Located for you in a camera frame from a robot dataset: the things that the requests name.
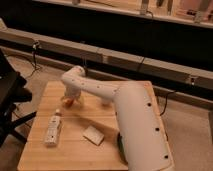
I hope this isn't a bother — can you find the small white cup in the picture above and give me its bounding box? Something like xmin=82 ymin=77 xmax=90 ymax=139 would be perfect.
xmin=101 ymin=98 xmax=112 ymax=105

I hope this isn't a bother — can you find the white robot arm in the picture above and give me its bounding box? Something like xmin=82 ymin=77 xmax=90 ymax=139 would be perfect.
xmin=61 ymin=66 xmax=175 ymax=171

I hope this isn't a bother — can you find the red orange pepper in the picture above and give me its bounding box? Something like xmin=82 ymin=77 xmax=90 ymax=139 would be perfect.
xmin=63 ymin=98 xmax=74 ymax=107

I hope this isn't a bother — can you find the green patterned bowl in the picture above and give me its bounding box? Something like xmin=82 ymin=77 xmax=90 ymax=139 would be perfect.
xmin=117 ymin=132 xmax=128 ymax=164

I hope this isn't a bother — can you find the white sponge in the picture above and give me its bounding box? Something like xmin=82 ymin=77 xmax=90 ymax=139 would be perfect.
xmin=83 ymin=126 xmax=104 ymax=146

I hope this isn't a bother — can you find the wooden table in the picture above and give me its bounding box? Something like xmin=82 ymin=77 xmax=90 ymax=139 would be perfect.
xmin=17 ymin=80 xmax=176 ymax=171

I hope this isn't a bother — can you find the black chair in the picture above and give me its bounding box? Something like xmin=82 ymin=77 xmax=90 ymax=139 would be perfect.
xmin=0 ymin=49 xmax=36 ymax=147

